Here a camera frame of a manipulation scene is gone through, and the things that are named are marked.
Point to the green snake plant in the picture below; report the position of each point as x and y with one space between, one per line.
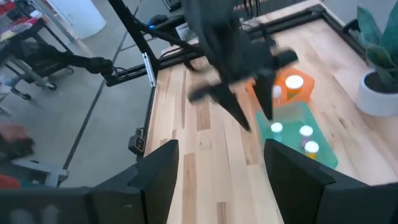
385 40

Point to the red topped black workbench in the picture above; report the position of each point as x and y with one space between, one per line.
37 59

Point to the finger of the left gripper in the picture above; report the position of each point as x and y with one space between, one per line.
231 102
265 93

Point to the black jointed stand arm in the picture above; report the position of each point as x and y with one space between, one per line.
96 65

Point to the orange plastic bin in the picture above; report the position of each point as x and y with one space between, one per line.
308 87

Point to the orange medicine bottle white cap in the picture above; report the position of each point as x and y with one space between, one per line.
311 147

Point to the black keyboard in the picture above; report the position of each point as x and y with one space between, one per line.
171 4

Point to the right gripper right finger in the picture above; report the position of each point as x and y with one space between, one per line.
295 193

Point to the large-capped orange medicine bottle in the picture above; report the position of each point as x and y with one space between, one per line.
294 82

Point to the black mouse with blue light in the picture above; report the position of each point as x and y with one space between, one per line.
157 20

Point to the green plastic bin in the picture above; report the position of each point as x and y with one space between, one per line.
290 116

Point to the black table-level camera box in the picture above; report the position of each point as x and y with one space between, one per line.
136 143

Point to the dark red cloth bundle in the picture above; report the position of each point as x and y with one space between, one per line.
15 143

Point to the silver frame bracket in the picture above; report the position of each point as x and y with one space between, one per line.
149 70

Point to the white plant pot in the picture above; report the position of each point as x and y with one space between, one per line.
373 102

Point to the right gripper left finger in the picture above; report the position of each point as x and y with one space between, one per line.
143 193

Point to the white printed paper sheets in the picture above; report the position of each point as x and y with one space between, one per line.
184 32

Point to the white cabinet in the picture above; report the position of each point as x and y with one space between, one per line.
81 18

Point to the grey chair base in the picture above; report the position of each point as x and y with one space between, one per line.
43 172

